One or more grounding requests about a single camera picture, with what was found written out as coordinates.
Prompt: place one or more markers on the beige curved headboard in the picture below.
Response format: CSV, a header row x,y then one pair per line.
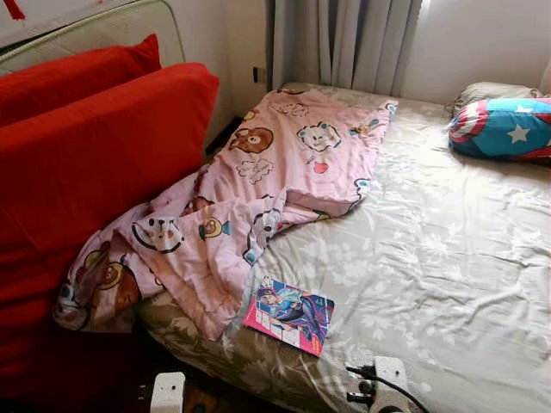
x,y
95,30

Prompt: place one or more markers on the large red cushion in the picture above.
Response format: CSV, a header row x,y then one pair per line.
x,y
95,172

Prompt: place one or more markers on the colourful comic book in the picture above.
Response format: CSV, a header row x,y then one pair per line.
x,y
288,314

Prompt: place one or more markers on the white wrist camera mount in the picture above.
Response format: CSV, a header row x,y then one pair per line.
x,y
389,379
168,391

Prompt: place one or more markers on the wall socket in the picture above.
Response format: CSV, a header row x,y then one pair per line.
x,y
258,75

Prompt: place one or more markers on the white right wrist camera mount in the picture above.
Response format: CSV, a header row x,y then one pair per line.
x,y
389,379

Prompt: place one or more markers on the small red cushion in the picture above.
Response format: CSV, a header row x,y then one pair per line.
x,y
77,73

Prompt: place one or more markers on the grey curtain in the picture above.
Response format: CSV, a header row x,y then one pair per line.
x,y
344,43

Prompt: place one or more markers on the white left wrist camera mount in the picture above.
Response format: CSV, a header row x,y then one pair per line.
x,y
168,391

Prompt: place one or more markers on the beige floral bed sheet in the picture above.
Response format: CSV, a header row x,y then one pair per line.
x,y
430,241

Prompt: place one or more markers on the pink cartoon blanket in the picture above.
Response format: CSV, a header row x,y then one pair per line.
x,y
284,163

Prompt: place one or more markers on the beige floral pillow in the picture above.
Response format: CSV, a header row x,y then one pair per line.
x,y
491,93

